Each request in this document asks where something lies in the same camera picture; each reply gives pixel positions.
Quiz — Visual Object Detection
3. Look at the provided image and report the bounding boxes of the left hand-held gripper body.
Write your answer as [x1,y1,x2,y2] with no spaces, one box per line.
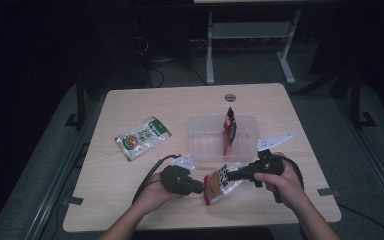
[159,153,197,197]

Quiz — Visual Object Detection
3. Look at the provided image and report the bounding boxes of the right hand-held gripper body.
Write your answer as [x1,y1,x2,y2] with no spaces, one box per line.
[250,132,295,188]

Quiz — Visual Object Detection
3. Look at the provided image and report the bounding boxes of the red white snack packet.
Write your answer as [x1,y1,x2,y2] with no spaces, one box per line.
[202,161,243,207]

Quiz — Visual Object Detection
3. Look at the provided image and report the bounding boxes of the clear plastic container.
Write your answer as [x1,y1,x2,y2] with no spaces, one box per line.
[186,114,261,164]

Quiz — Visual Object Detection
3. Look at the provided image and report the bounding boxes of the person's right hand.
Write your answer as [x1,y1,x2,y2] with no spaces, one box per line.
[253,152,307,212]

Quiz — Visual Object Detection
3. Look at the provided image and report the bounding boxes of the person's left hand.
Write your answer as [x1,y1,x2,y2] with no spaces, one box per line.
[135,181,185,216]

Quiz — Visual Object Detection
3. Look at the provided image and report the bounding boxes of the person's dark clothing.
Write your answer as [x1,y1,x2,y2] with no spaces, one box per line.
[139,226,275,240]

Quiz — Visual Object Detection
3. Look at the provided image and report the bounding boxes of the green white snack packet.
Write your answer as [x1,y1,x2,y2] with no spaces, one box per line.
[114,115,173,162]

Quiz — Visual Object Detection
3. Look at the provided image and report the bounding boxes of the grey tape piece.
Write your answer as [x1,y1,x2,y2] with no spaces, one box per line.
[61,196,85,206]
[316,187,342,198]

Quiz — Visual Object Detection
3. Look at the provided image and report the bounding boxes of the black metal stand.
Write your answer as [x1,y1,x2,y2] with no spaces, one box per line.
[64,74,88,130]
[349,68,378,130]

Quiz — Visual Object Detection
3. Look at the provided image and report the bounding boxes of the white metal stand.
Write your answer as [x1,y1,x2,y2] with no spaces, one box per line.
[204,9,303,86]

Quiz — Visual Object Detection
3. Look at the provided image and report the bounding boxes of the left hand-held gripper cable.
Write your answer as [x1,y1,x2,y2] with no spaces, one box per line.
[131,153,182,205]

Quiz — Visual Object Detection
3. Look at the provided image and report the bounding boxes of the hand-held gripper cable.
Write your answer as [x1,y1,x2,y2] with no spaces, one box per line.
[272,154,384,240]
[131,153,182,205]

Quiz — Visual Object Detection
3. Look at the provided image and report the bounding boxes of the right hand-held gripper cable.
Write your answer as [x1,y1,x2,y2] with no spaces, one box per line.
[272,154,384,240]

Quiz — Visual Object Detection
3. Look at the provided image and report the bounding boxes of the aluminium floor rail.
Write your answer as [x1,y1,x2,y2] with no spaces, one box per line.
[23,99,109,240]
[333,96,384,216]

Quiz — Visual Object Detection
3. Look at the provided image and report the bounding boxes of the black floor cables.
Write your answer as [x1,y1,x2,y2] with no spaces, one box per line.
[144,58,208,88]

